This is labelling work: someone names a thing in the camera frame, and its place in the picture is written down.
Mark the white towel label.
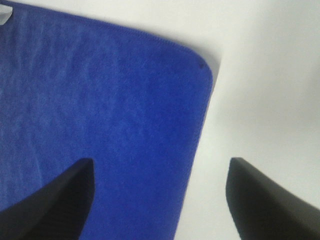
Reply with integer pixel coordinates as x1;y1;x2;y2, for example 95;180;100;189
0;4;13;26

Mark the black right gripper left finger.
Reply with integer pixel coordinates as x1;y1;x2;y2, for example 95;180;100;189
0;158;95;240

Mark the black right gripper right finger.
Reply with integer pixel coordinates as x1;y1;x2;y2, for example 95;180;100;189
225;157;320;240

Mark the blue microfibre towel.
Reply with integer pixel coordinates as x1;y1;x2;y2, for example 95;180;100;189
0;0;213;240

